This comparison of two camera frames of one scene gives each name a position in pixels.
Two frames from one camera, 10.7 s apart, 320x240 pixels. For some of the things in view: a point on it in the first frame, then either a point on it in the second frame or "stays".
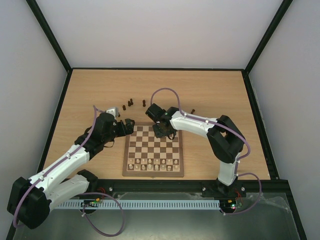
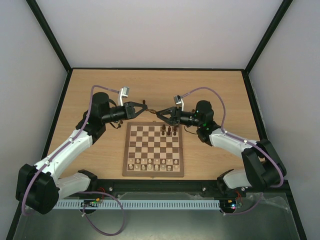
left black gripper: (123, 132) -> (130, 111)
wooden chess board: (147, 155) stays
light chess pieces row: (155, 164) stays
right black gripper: (162, 130) -> (175, 116)
